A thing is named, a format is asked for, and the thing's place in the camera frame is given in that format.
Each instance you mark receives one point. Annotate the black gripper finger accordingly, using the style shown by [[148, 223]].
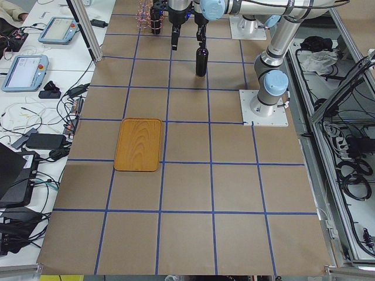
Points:
[[175, 36]]

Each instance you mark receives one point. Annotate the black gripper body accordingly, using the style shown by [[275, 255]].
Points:
[[177, 18], [200, 23]]

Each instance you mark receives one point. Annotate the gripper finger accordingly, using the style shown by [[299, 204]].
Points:
[[201, 33]]

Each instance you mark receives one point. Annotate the dark wine bottle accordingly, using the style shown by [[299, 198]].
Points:
[[156, 17], [202, 55]]

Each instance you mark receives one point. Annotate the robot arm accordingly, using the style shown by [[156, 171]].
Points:
[[214, 10], [273, 82]]

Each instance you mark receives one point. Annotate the dark wine bottle in basket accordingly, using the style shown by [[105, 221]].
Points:
[[156, 17]]

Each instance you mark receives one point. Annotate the wooden tray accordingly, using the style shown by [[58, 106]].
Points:
[[138, 145]]

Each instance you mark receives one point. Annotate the small black adapter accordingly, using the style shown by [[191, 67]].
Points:
[[99, 23]]

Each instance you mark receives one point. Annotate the upper teach pendant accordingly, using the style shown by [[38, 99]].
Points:
[[59, 31]]

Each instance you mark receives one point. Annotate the teach pendant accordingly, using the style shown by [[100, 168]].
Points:
[[59, 31], [26, 73]]

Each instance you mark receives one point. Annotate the white crumpled cloth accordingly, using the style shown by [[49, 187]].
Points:
[[320, 62]]

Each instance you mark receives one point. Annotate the lower teach pendant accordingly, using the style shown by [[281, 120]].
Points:
[[26, 73]]

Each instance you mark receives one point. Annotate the black power adapter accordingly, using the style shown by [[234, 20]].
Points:
[[45, 141]]

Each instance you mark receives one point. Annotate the black laptop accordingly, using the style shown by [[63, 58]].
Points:
[[18, 169]]

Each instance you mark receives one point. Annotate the copper wire basket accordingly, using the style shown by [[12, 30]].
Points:
[[143, 15]]

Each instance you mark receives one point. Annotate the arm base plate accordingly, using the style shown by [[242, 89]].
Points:
[[246, 27], [255, 113]]

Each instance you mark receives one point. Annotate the aluminium frame post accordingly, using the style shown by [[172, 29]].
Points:
[[81, 17]]

